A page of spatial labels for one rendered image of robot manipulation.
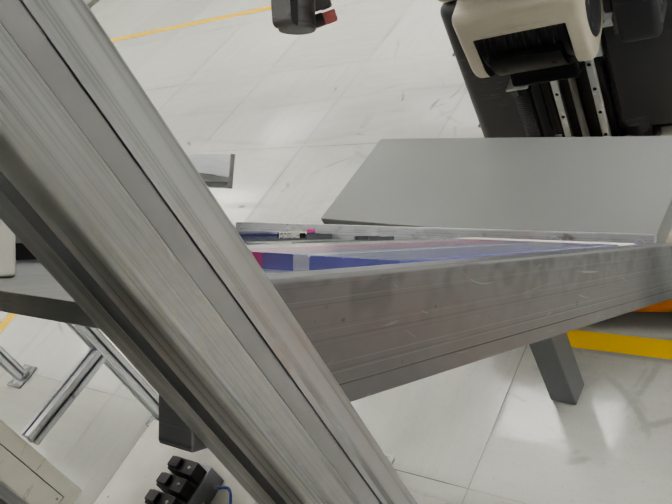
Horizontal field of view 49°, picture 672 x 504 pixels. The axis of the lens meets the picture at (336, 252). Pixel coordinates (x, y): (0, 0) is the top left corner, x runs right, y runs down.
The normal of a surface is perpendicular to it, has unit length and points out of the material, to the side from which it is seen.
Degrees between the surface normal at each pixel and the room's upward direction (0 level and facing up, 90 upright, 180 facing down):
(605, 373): 0
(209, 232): 90
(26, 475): 90
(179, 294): 90
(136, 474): 0
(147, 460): 0
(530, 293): 90
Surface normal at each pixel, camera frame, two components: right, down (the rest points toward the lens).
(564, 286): 0.79, 0.04
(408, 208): -0.40, -0.71
